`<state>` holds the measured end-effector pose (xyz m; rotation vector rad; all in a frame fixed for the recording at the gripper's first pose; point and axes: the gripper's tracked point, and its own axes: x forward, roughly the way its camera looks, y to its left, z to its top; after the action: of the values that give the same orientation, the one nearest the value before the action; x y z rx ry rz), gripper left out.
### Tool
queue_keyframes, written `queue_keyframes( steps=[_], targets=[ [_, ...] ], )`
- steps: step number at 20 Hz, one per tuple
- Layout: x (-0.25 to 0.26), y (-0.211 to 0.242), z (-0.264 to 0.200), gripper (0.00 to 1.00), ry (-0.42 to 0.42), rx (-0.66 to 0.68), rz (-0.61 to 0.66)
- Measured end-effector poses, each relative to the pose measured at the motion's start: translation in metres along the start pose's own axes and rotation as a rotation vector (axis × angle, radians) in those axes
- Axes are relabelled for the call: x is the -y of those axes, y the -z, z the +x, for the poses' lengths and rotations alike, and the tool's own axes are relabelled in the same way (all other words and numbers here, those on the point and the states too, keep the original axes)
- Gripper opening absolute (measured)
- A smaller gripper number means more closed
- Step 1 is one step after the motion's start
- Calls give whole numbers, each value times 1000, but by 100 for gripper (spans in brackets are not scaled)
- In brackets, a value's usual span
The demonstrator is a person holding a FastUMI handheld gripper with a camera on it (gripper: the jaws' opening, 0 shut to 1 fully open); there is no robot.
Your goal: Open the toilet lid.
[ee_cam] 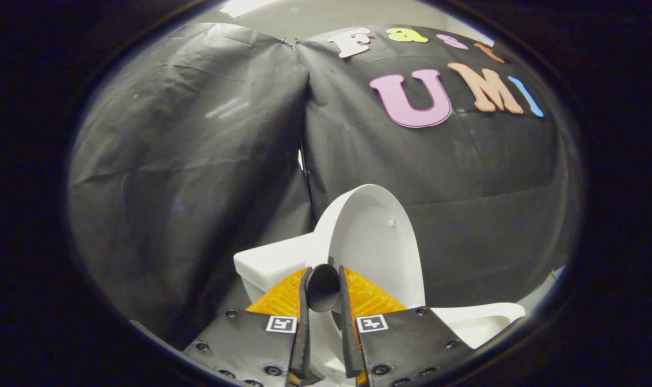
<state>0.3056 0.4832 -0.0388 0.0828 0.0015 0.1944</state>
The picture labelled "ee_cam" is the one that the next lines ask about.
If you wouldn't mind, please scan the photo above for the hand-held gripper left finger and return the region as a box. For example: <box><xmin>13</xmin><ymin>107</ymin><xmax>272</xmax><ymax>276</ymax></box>
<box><xmin>182</xmin><ymin>266</ymin><xmax>312</xmax><ymax>387</ymax></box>

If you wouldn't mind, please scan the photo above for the white toilet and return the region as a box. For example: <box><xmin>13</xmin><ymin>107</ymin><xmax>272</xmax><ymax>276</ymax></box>
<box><xmin>233</xmin><ymin>234</ymin><xmax>526</xmax><ymax>385</ymax></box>

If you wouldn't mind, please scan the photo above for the white toilet lid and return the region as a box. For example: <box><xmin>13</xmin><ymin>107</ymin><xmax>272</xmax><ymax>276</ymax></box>
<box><xmin>304</xmin><ymin>184</ymin><xmax>426</xmax><ymax>366</ymax></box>

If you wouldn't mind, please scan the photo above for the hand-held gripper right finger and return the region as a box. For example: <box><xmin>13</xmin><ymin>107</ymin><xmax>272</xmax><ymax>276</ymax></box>
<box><xmin>338</xmin><ymin>264</ymin><xmax>475</xmax><ymax>387</ymax></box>

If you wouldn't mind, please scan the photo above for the black backdrop cloth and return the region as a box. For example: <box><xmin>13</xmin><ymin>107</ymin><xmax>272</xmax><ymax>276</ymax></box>
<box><xmin>68</xmin><ymin>21</ymin><xmax>582</xmax><ymax>350</ymax></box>

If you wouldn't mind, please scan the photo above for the ceiling light panel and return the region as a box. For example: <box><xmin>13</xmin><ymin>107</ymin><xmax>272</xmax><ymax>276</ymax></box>
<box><xmin>219</xmin><ymin>0</ymin><xmax>281</xmax><ymax>18</ymax></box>

